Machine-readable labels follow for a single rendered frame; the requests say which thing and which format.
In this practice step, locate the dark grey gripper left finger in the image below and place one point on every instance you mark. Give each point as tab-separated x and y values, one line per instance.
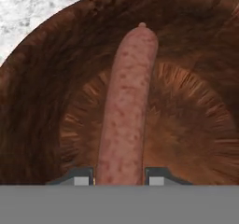
79	175

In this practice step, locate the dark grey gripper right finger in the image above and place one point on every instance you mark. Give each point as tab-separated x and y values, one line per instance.
158	175

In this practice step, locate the pink speckled sausage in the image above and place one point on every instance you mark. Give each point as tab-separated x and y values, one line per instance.
129	109

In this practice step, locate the brown wooden bowl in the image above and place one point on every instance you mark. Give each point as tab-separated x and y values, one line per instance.
46	109

